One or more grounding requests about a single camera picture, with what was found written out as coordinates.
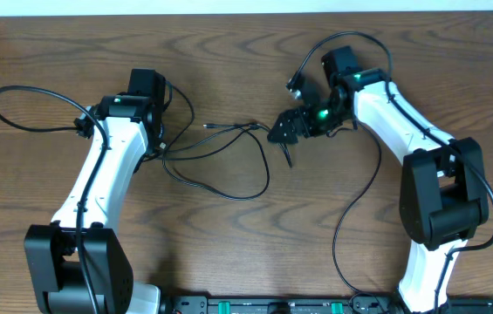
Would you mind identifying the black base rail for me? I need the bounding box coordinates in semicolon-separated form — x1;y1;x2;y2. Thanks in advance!
158;295;493;314

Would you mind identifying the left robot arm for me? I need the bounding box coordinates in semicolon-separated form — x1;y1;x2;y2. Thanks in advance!
24;69;167;313

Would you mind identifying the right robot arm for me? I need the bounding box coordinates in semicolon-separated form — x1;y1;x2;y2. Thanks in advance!
268;46;489;313

